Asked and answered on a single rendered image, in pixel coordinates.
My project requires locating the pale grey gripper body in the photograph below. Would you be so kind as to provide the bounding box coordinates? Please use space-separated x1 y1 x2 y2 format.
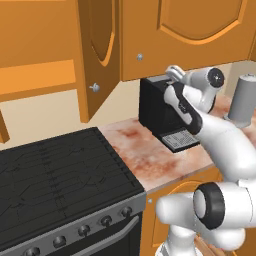
165 64 186 83

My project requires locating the closed orange cabinet door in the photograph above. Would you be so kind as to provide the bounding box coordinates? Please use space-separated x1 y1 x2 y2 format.
119 0 256 82

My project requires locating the open orange cabinet door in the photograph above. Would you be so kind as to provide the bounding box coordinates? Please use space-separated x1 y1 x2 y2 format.
77 0 121 124

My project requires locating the open orange cabinet with shelf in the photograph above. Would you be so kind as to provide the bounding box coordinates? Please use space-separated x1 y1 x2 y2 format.
0 0 82 103

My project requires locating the orange base cabinet door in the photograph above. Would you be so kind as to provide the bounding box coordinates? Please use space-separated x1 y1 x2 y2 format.
139 165 224 256

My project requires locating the orange cabinet door edge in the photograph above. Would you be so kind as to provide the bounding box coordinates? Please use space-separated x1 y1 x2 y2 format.
0 109 10 145

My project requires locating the black coffee machine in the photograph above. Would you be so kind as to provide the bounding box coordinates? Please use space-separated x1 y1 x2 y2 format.
138 75 201 154

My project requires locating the grey cylindrical canister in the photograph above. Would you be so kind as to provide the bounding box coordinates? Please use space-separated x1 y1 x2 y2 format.
223 73 256 130

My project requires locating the black stove knob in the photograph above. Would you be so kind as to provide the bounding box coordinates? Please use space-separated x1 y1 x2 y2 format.
77 224 91 238
24 246 41 256
120 205 134 218
52 235 67 249
100 214 113 227

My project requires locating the black stove with hob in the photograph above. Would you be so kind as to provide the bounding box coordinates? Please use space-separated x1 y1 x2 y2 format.
0 126 148 256

